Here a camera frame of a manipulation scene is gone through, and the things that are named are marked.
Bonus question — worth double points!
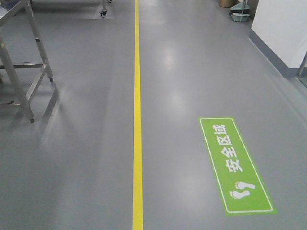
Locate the grey dustpan and broom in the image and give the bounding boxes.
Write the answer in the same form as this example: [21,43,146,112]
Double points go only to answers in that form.
[229,0,250,22]

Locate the stainless steel table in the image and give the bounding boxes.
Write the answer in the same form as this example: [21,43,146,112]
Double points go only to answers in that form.
[0,0,55,124]

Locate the green floor safety sign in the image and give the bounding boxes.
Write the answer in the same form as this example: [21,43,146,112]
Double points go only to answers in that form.
[199,117,277,215]

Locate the brown cylindrical bin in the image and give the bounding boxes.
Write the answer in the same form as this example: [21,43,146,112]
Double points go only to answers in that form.
[219,0,235,8]

